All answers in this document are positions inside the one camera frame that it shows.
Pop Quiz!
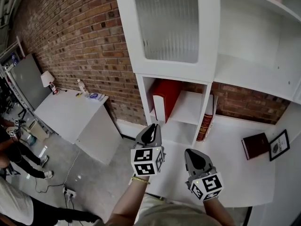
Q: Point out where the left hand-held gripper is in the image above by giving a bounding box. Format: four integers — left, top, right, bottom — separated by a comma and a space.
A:
130, 123, 166, 177

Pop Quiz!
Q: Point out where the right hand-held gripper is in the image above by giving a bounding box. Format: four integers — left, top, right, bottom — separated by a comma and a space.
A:
184, 148, 224, 202

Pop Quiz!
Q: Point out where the red hardcover book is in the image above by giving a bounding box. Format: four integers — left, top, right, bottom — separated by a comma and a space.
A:
152, 79, 183, 124

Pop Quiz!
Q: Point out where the person's left forearm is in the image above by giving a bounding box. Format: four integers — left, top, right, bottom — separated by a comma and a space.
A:
104, 177, 151, 226

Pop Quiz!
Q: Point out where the person's right forearm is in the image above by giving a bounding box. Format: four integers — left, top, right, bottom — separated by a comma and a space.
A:
201, 197, 236, 226

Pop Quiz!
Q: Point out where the white table top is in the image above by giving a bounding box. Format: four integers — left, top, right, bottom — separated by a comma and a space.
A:
145, 100, 301, 208

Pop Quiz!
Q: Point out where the red book with gold spine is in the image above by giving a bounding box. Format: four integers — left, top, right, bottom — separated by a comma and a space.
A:
196, 94, 220, 143

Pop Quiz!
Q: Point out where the dark maroon book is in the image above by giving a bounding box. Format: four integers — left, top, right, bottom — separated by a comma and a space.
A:
241, 132, 271, 161

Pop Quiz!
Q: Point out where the small white side desk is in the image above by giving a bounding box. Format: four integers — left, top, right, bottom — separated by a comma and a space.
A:
33, 89, 123, 166

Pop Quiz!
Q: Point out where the white desk hutch shelving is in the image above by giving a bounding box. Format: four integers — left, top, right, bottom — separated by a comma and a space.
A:
114, 0, 301, 148

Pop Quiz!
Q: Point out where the person's grey shirt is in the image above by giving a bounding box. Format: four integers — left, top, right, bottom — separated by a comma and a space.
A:
131, 194, 224, 226

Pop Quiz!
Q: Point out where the blue and white packet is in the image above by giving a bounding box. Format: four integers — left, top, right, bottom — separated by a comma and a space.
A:
87, 92, 105, 102

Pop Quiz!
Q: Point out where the clear water bottle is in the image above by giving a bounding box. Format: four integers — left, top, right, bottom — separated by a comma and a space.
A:
76, 79, 90, 97

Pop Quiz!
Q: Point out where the white power strip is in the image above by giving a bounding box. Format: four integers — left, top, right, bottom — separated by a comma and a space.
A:
63, 188, 77, 199

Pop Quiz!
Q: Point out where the white trash bin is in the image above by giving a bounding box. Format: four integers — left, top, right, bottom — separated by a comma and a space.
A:
26, 120, 49, 141

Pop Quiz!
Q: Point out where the white frosted glass cabinet door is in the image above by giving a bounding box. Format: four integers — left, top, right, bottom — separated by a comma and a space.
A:
114, 0, 221, 81

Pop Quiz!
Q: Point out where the white table lamp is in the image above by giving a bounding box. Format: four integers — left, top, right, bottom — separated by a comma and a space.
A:
40, 70, 55, 88

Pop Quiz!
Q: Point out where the grey cabinet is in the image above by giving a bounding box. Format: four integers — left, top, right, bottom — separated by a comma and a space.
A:
5, 53, 53, 111

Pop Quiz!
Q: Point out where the white metal rack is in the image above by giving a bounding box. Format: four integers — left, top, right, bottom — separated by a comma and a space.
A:
0, 40, 27, 84

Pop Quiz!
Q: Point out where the white low wall panel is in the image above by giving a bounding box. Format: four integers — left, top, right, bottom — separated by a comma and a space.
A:
116, 120, 149, 140

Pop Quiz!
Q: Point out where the gold bracelet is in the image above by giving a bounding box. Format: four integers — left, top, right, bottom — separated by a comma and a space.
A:
131, 176, 151, 186

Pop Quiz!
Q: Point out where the white floor cable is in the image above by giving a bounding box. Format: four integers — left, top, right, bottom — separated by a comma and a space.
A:
64, 148, 82, 190

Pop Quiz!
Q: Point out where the black picture frame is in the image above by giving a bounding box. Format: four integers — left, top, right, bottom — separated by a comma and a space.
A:
268, 129, 291, 162

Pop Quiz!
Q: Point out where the black floor cable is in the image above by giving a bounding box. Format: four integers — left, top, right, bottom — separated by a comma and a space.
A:
35, 178, 65, 194

